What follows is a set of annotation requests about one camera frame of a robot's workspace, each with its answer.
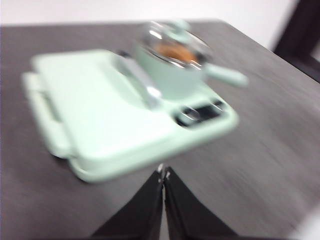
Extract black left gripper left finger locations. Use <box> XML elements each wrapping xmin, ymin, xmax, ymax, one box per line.
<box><xmin>91</xmin><ymin>166</ymin><xmax>165</xmax><ymax>240</ymax></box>

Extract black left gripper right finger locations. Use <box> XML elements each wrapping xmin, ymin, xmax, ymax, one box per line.
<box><xmin>163</xmin><ymin>166</ymin><xmax>238</xmax><ymax>240</ymax></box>

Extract glass lid with green knob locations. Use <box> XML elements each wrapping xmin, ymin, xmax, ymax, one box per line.
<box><xmin>139</xmin><ymin>18</ymin><xmax>215</xmax><ymax>68</ymax></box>

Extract mint green steamer pot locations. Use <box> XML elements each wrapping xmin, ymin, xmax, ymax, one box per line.
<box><xmin>133</xmin><ymin>37</ymin><xmax>250</xmax><ymax>100</ymax></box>

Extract silver control knob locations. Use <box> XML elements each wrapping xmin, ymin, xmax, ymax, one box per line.
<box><xmin>177</xmin><ymin>108</ymin><xmax>202</xmax><ymax>125</ymax></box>
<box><xmin>208</xmin><ymin>99</ymin><xmax>226</xmax><ymax>112</ymax></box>

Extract mint green breakfast machine base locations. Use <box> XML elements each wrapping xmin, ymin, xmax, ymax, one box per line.
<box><xmin>22</xmin><ymin>72</ymin><xmax>240</xmax><ymax>185</ymax></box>

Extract mint green hinged griddle cover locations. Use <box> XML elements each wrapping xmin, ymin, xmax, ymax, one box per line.
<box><xmin>32</xmin><ymin>48</ymin><xmax>176</xmax><ymax>163</ymax></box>

